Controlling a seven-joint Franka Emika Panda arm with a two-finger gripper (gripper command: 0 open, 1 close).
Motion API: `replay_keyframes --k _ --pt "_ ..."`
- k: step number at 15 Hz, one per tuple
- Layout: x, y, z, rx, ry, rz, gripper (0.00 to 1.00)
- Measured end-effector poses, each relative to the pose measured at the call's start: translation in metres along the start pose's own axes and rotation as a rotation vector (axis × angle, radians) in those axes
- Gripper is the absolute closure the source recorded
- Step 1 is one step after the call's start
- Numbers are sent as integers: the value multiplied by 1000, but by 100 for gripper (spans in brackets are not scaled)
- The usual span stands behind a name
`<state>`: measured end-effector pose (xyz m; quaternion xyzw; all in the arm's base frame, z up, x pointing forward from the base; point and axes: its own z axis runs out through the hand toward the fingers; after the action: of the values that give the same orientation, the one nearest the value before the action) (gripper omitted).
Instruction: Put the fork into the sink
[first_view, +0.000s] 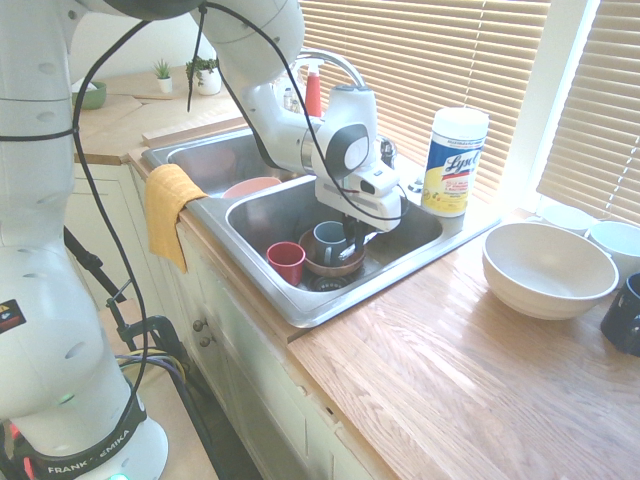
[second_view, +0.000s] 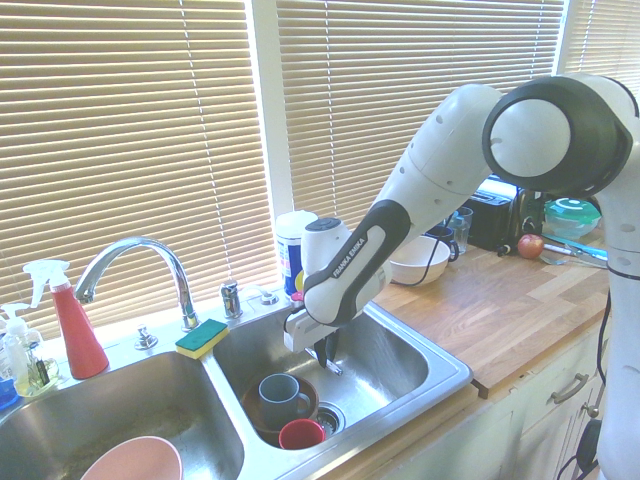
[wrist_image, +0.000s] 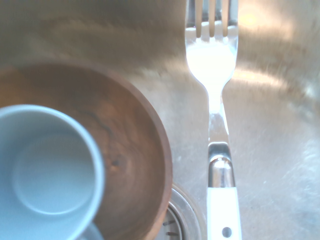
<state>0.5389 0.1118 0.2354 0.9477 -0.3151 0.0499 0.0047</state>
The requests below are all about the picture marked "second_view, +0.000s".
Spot white wipes canister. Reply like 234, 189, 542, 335
275, 209, 321, 301

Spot narrow beige window blind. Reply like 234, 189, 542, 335
562, 0, 640, 101

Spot wide beige window blind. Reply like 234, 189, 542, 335
0, 0, 279, 341

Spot dark blue mug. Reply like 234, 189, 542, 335
424, 225, 460, 262

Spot brown wooden bowl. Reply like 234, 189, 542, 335
241, 374, 321, 435

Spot chrome sink sprayer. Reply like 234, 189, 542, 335
219, 279, 245, 320

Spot stainless steel double sink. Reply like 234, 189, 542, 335
0, 294, 475, 480

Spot chrome gooseneck faucet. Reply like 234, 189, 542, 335
73, 236, 202, 332

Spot grey ceramic mug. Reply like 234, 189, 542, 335
257, 372, 312, 425

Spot black toaster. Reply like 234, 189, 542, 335
467, 179, 521, 253

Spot yellow green sponge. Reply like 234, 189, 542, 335
174, 318, 230, 361

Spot green lidded food container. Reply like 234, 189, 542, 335
543, 197, 601, 240

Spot pink plastic bowl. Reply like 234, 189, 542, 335
79, 435, 184, 480

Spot clear drinking glass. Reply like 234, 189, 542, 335
447, 206, 475, 256

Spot clear pump soap bottle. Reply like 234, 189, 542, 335
0, 302, 61, 399

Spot red mug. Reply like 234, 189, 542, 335
278, 418, 327, 451

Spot white bowl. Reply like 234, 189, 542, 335
388, 235, 451, 287

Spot black cable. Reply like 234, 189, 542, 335
399, 234, 446, 289

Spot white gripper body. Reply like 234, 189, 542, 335
283, 307, 346, 354

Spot metal sink drain strainer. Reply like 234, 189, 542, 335
315, 401, 347, 434

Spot metal cabinet handle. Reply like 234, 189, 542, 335
549, 372, 590, 405

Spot red apple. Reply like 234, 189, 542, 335
517, 233, 545, 260

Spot red spray bottle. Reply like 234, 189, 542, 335
22, 259, 111, 380

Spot blue handled knife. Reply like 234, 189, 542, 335
542, 232, 609, 262

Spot chrome faucet knob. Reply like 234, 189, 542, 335
133, 323, 159, 351

